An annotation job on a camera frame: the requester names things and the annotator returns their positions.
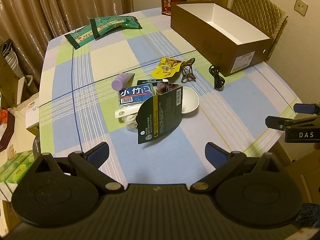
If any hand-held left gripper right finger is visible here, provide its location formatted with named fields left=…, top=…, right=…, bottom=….
left=190, top=142, right=281, bottom=193

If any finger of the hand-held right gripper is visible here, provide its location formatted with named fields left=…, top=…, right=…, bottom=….
left=293, top=102, right=320, bottom=115
left=265, top=115, right=292, bottom=131

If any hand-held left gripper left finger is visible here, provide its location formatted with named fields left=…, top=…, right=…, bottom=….
left=34, top=142, right=124, bottom=193

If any blue floss pick box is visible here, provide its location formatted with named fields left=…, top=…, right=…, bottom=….
left=118, top=84, right=155, bottom=106

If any black lip balm box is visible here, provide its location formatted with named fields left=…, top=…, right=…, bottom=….
left=137, top=79, right=169, bottom=86

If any yellow snack packet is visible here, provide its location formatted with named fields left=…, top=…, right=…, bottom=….
left=150, top=57, right=186, bottom=79

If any brown cardboard box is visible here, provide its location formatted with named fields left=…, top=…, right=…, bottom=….
left=170, top=1, right=275, bottom=77

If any wooden cabinet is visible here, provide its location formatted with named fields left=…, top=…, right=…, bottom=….
left=275, top=140, right=320, bottom=205

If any checked tablecloth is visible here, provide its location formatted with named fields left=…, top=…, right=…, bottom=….
left=39, top=8, right=303, bottom=188

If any white spoon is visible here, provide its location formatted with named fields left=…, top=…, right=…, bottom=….
left=114, top=86, right=199, bottom=119

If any black card package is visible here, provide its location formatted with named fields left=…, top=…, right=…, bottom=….
left=137, top=86, right=183, bottom=145

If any purple tube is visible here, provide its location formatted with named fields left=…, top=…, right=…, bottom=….
left=112, top=72, right=135, bottom=92

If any white paper carton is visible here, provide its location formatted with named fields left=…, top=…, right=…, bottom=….
left=25, top=97, right=40, bottom=131

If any dark purple scrunchie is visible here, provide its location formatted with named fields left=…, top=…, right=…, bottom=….
left=156, top=81, right=179, bottom=96

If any green tissue pack bundle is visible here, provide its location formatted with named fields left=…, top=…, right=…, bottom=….
left=0, top=150, right=36, bottom=189

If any bronze hair claw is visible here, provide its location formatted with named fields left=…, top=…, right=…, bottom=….
left=180, top=58, right=197, bottom=83

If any dark red box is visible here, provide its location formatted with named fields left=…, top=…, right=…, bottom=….
left=0, top=110, right=16, bottom=153

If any quilted chair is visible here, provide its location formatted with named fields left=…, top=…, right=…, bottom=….
left=229, top=0, right=288, bottom=61

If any large cardboard carton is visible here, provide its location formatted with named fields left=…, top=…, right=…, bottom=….
left=0, top=39, right=28, bottom=110

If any green snack packet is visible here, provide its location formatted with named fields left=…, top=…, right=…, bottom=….
left=89, top=16, right=142, bottom=40
left=64, top=25, right=100, bottom=50

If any stack of white bowls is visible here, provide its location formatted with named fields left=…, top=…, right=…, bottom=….
left=2, top=42, right=20, bottom=73

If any beige curtain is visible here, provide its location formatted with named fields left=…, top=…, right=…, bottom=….
left=0, top=0, right=134, bottom=92

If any black cable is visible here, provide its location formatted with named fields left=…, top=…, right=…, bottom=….
left=209, top=64, right=226, bottom=92

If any wall socket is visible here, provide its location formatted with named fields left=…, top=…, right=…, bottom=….
left=294, top=0, right=309, bottom=17

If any white handled appliance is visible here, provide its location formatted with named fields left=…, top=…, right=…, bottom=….
left=17, top=75, right=36, bottom=98

